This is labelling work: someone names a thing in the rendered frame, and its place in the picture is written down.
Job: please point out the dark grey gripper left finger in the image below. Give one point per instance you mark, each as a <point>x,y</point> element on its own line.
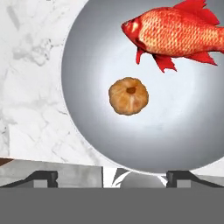
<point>43,176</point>

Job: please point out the red fish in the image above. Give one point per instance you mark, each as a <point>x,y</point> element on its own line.
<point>175,32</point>

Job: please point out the orange-brown tangerine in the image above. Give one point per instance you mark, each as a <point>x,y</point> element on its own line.
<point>128,96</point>

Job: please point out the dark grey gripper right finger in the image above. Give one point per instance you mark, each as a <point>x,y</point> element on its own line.
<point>178,176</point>

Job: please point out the grey bowl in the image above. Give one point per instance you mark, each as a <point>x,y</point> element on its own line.
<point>96,58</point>

